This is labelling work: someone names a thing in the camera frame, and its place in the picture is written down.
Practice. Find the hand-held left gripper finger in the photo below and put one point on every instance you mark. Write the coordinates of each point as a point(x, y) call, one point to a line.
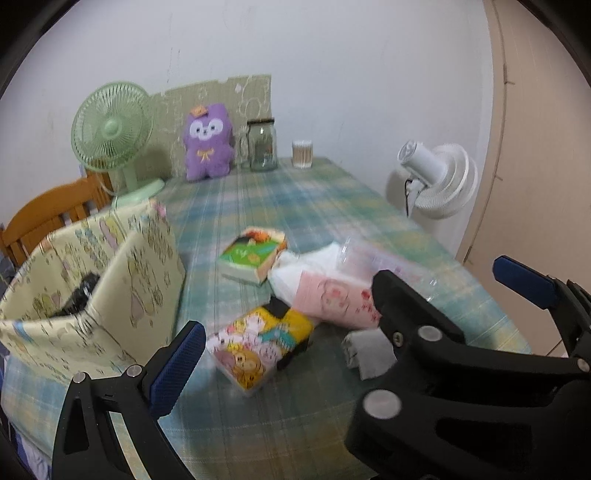
point(178, 364)

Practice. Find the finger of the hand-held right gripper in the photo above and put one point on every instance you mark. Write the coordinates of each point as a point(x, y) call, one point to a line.
point(521, 281)
point(401, 309)

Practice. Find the cartoon printed fabric storage box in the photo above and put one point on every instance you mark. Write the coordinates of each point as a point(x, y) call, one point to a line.
point(147, 272)

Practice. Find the grey white folded cloth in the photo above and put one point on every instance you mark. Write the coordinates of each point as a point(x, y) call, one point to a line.
point(367, 353)

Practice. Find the pink printed plastic-wrapped pack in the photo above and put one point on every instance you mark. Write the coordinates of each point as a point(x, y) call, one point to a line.
point(332, 295)

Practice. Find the yellow cartoon printed pack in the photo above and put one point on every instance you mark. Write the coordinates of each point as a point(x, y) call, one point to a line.
point(249, 346)

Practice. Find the dark cloth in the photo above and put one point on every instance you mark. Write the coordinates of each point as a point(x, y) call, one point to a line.
point(81, 293)

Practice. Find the white standing fan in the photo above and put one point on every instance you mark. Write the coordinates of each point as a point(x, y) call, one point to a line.
point(443, 180)

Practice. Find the green orange printed box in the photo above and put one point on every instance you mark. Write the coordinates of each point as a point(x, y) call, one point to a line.
point(247, 256)

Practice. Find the beige door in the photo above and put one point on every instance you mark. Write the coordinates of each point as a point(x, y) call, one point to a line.
point(540, 138)

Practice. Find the plaid tablecloth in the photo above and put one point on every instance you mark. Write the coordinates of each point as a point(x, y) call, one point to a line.
point(295, 203)

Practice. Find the cotton swab container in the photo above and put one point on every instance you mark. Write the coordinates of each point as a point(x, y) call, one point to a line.
point(303, 154)

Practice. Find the wooden chair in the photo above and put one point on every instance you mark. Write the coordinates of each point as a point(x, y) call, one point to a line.
point(51, 212)

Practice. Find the glass jar with black lid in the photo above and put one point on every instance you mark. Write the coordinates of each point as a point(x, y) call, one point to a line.
point(262, 147)

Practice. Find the purple plush toy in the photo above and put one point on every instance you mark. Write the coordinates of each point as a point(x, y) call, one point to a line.
point(207, 143)

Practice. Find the green desk fan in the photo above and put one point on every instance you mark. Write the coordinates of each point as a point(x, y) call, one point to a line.
point(111, 127)

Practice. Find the green patterned board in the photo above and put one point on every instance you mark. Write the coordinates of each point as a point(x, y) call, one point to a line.
point(207, 94)

